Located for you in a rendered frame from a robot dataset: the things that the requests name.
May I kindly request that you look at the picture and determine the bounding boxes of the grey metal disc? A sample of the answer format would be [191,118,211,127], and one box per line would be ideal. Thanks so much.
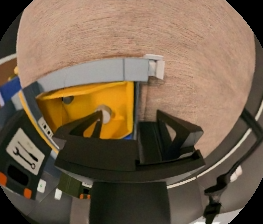
[61,95,74,105]

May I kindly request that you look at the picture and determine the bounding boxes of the grey shelf rack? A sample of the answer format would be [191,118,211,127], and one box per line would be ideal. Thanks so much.
[0,54,165,180]

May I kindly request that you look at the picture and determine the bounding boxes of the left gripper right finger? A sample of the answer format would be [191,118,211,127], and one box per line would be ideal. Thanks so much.
[156,109,204,161]

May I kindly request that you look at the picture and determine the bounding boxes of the yellow bin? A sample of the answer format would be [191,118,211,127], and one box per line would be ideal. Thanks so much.
[35,80,133,139]

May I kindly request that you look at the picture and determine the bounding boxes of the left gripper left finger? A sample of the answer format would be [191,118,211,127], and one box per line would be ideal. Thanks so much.
[56,110,103,138]

